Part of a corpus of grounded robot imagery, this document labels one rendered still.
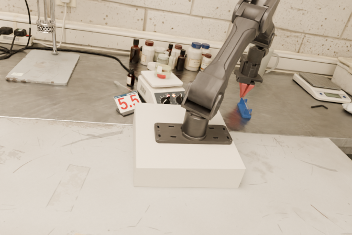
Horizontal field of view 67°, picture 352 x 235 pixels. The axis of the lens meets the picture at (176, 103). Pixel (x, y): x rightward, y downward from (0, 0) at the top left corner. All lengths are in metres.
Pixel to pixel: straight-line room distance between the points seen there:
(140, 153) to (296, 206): 0.39
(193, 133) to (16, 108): 0.53
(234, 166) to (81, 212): 0.34
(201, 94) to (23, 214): 0.43
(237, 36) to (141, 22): 0.77
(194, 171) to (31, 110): 0.52
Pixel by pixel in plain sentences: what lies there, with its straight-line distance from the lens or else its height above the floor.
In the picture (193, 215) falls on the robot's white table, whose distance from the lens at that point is 0.60.
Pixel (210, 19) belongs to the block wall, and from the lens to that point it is 1.44.
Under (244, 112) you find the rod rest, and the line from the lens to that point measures 1.00.
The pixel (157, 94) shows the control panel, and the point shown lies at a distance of 0.87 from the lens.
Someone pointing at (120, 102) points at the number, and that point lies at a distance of 0.88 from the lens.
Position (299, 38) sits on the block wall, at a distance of 1.69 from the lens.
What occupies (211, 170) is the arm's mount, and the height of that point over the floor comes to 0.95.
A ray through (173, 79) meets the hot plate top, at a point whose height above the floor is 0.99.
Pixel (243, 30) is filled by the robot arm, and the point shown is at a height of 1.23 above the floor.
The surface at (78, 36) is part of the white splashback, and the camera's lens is 1.39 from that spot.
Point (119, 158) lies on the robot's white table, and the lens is 0.69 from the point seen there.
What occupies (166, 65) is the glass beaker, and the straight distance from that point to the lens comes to 0.90.
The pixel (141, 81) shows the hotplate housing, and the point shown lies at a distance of 0.95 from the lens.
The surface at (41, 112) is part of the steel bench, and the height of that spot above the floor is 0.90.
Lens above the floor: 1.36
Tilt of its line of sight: 28 degrees down
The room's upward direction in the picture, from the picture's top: 12 degrees clockwise
